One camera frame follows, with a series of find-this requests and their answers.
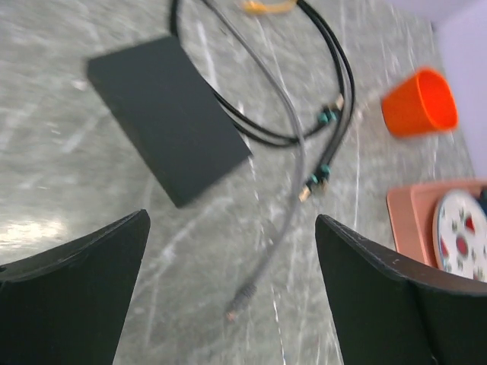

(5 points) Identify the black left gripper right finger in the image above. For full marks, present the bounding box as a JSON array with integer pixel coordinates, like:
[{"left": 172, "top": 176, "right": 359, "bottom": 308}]
[{"left": 315, "top": 214, "right": 486, "bottom": 364}]

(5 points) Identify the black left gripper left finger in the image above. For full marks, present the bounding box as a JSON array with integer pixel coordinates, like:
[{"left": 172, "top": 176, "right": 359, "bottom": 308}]
[{"left": 1, "top": 210, "right": 151, "bottom": 364}]

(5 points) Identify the grey ethernet cable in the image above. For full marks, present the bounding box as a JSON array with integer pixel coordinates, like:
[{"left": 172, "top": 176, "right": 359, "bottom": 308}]
[{"left": 201, "top": 0, "right": 307, "bottom": 320}]

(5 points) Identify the black network switch box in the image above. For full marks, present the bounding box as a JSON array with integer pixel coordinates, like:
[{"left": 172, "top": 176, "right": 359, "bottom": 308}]
[{"left": 86, "top": 36, "right": 251, "bottom": 208}]

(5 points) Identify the pink plastic tray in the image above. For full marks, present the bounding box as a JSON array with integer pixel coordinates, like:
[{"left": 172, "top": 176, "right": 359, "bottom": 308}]
[{"left": 387, "top": 179, "right": 486, "bottom": 268}]

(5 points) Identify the white watermelon pattern plate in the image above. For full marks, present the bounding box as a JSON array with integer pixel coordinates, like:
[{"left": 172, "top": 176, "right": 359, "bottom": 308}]
[{"left": 433, "top": 189, "right": 486, "bottom": 282}]

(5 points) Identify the blue ceramic mug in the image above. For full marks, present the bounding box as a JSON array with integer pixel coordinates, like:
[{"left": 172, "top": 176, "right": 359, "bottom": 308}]
[{"left": 476, "top": 189, "right": 487, "bottom": 215}]

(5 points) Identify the orange plastic cup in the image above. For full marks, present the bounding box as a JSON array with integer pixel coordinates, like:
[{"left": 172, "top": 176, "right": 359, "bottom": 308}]
[{"left": 381, "top": 68, "right": 459, "bottom": 138}]

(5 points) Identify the black cable with teal plugs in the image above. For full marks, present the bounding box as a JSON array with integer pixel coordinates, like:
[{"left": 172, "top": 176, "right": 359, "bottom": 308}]
[{"left": 170, "top": 0, "right": 357, "bottom": 202}]

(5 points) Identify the yellow ethernet cable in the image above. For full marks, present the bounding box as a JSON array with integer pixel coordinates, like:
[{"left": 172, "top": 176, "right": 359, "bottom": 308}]
[{"left": 240, "top": 0, "right": 298, "bottom": 15}]

